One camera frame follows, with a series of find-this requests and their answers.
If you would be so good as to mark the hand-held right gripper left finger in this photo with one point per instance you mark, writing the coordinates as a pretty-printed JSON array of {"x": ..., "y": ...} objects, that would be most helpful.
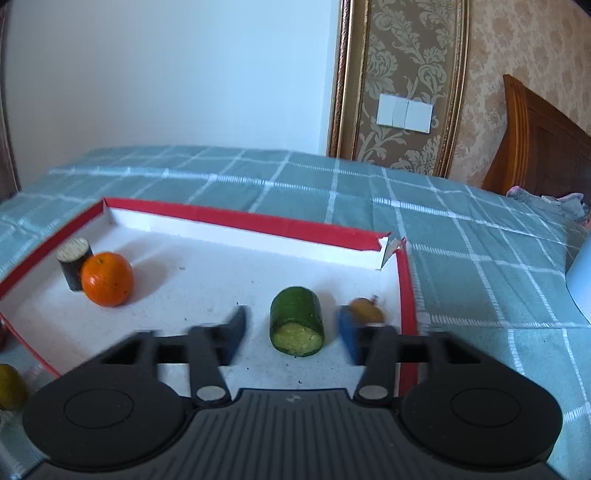
[{"x": 238, "y": 331}]

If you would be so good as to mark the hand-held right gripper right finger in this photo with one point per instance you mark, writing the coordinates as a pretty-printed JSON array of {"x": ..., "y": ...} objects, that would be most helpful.
[{"x": 347, "y": 334}]

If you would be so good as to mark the brown longan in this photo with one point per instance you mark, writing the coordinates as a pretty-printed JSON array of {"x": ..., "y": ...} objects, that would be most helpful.
[{"x": 367, "y": 311}]

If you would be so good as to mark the green cucumber piece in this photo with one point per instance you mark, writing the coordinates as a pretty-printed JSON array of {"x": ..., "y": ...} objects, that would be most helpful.
[{"x": 295, "y": 318}]

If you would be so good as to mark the red cardboard box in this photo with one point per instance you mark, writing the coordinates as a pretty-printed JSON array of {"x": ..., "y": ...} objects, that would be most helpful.
[{"x": 184, "y": 277}]

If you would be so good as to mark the orange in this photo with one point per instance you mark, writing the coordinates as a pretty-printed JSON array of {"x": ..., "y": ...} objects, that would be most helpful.
[{"x": 107, "y": 279}]

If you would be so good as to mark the dark sugarcane piece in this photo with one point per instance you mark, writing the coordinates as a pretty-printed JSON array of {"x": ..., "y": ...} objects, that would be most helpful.
[{"x": 74, "y": 274}]

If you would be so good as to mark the green tomato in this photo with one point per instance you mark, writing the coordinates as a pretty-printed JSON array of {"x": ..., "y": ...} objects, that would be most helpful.
[{"x": 9, "y": 387}]

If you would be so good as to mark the white container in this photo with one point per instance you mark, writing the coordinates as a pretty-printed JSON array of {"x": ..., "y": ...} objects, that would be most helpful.
[{"x": 582, "y": 281}]

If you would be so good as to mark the pink grey cloth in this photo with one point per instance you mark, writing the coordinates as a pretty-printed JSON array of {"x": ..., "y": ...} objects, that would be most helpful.
[{"x": 572, "y": 203}]

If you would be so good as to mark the wooden headboard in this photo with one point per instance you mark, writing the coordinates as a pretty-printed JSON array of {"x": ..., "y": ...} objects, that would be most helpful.
[{"x": 545, "y": 152}]

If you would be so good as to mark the white wall switch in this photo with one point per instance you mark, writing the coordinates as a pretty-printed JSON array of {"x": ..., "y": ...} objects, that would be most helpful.
[{"x": 405, "y": 113}]

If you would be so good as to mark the gold decorative wall frame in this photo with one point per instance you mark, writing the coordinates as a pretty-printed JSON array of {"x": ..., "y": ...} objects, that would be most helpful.
[{"x": 339, "y": 92}]

